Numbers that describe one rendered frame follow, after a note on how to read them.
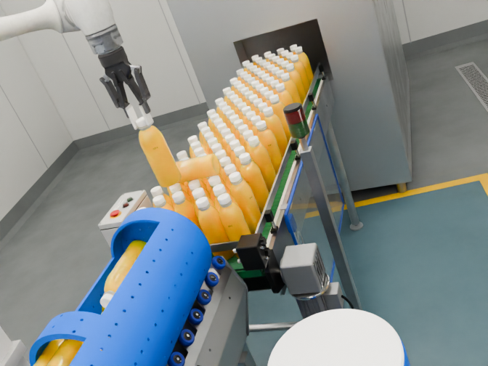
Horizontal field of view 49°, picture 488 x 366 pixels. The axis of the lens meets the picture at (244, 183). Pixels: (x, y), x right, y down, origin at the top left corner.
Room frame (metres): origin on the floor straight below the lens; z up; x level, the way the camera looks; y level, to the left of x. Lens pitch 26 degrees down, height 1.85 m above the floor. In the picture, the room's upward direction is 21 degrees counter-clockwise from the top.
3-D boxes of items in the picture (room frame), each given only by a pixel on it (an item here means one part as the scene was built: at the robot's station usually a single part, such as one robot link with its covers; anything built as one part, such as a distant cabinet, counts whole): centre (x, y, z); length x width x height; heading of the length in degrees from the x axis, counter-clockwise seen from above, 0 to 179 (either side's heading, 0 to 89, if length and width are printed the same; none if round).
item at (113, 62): (1.52, 0.21, 1.59); 0.08 x 0.07 x 0.09; 64
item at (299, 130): (1.60, -0.23, 1.18); 0.06 x 0.06 x 0.05
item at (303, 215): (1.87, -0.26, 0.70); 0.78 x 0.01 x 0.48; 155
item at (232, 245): (1.48, 0.22, 0.96); 0.40 x 0.01 x 0.03; 65
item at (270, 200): (2.12, -0.30, 0.96); 1.60 x 0.01 x 0.03; 155
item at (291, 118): (1.60, -0.23, 1.23); 0.06 x 0.06 x 0.04
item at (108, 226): (1.71, 0.43, 1.05); 0.20 x 0.10 x 0.10; 155
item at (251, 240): (1.36, 0.05, 0.95); 0.10 x 0.07 x 0.10; 65
